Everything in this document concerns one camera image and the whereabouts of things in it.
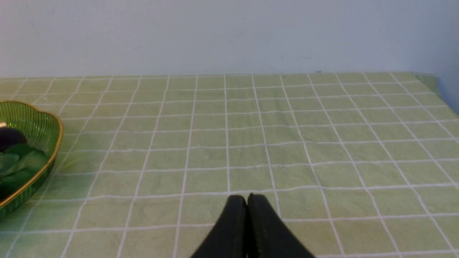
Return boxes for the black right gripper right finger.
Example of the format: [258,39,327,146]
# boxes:
[246,193,315,258]

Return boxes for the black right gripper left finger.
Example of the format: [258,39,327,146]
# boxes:
[191,195,247,258]

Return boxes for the green checkered tablecloth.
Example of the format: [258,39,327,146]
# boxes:
[1,72,459,258]

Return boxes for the green leaf-shaped glass plate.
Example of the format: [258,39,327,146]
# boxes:
[1,101,63,219]

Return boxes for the dark green leafy vegetable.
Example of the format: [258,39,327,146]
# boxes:
[0,144,49,199]

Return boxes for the purple eggplant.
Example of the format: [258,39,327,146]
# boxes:
[0,127,28,152]

